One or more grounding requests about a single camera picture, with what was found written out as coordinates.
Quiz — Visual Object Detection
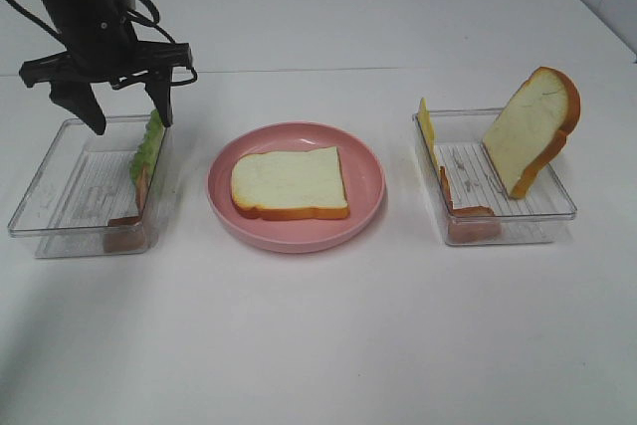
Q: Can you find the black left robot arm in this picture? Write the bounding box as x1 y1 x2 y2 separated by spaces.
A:
6 0 194 134

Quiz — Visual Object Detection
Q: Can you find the clear plastic tray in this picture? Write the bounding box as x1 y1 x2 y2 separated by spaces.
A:
8 114 174 259
412 108 577 246

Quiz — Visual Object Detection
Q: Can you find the round-top bread slice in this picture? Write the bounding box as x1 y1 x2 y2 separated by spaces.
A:
483 67 580 199

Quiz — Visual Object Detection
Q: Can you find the pink round plate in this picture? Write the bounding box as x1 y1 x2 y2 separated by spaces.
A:
207 122 385 253

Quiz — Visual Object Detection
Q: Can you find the green lettuce leaf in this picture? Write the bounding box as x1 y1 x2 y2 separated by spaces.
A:
129 109 165 184

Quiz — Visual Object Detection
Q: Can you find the yellow cheese slice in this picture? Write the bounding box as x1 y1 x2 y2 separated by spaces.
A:
416 98 440 176

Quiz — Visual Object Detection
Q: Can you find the tray bacon strip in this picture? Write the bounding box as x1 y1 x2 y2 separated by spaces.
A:
439 166 502 244
103 164 149 254

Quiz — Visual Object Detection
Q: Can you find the left clear plastic tray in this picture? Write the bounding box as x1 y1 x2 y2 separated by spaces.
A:
8 114 174 259

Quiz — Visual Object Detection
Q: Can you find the right clear plastic tray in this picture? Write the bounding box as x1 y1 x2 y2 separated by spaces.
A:
412 108 577 246

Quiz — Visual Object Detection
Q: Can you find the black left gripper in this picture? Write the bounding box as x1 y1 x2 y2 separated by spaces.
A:
19 39 193 135

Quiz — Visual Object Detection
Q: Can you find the square white bread slice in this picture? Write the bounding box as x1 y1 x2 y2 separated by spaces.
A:
230 146 349 221

